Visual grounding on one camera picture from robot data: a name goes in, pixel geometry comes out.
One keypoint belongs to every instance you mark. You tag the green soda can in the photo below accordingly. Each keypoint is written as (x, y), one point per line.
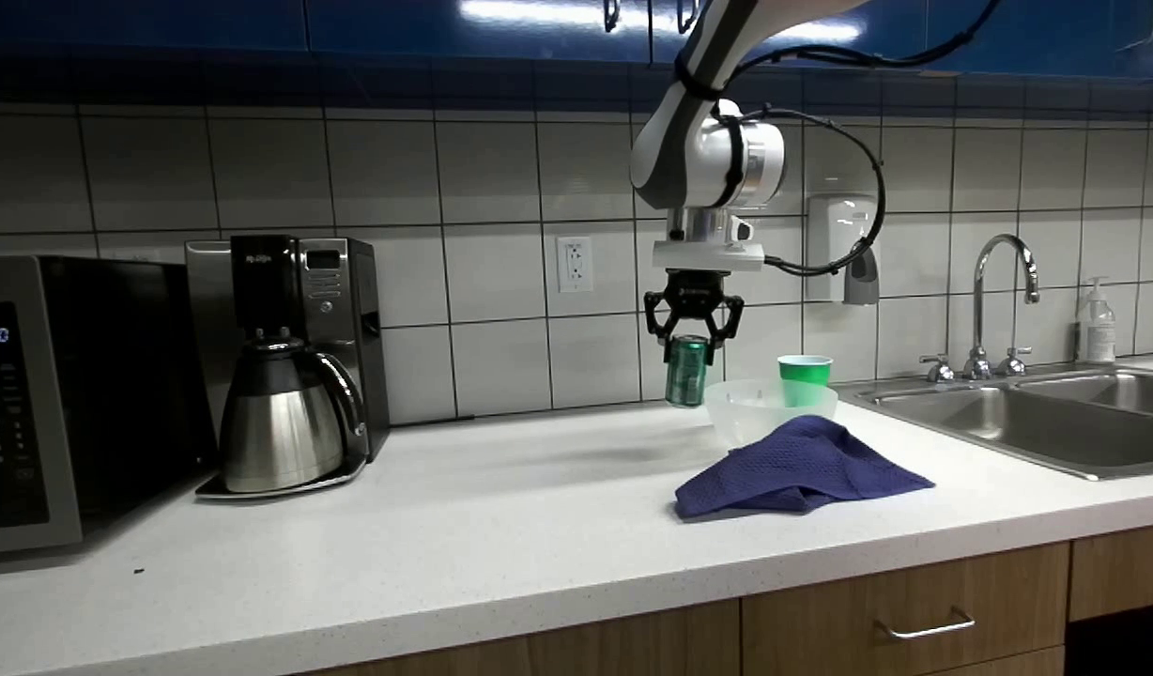
(689, 375)

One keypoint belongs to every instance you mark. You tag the wooden lower cabinet door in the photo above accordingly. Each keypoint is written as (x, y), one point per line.
(600, 653)

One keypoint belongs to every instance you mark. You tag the dark blue cloth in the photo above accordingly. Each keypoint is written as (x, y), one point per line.
(795, 470)

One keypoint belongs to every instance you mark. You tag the clear plastic bowl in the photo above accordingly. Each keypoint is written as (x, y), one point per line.
(749, 410)

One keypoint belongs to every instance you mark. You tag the white wall soap dispenser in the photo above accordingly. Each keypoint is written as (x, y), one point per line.
(833, 230)

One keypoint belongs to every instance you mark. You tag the chrome faucet knob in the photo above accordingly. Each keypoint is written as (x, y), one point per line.
(1012, 366)
(941, 370)

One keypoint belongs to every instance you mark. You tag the blue glossy upper cabinet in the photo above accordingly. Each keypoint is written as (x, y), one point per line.
(222, 27)

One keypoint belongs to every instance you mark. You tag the stainless steel coffee carafe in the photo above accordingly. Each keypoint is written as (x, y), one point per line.
(278, 425)

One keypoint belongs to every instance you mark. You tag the small wooden cabinet panel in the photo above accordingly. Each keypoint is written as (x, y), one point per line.
(1123, 571)

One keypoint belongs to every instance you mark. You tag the white wall power outlet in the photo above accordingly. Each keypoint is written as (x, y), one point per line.
(577, 266)

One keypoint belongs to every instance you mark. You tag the stainless steel sink basin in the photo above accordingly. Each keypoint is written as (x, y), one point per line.
(1049, 419)

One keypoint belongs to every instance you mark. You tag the black steel microwave oven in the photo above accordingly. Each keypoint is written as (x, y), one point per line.
(61, 400)

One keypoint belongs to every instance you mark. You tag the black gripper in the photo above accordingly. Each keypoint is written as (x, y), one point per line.
(697, 292)

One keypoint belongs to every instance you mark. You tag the black drip coffee maker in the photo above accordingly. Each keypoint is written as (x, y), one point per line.
(333, 314)

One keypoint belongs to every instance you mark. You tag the wooden drawer front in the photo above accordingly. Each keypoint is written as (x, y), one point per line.
(849, 622)

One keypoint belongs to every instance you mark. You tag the chrome gooseneck faucet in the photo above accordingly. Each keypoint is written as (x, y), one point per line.
(980, 302)

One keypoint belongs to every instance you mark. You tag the green plastic cup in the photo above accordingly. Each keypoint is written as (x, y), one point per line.
(806, 381)

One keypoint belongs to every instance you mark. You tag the clear soap pump bottle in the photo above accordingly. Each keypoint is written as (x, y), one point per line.
(1097, 329)

